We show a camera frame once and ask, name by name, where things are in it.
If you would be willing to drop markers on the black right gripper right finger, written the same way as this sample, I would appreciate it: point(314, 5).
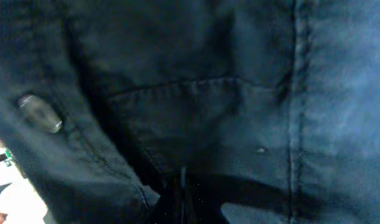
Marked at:
point(201, 206)

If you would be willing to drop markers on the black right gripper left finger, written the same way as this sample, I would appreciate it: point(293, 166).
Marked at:
point(170, 207)

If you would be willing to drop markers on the navy blue denim shorts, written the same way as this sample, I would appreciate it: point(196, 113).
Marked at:
point(273, 105)

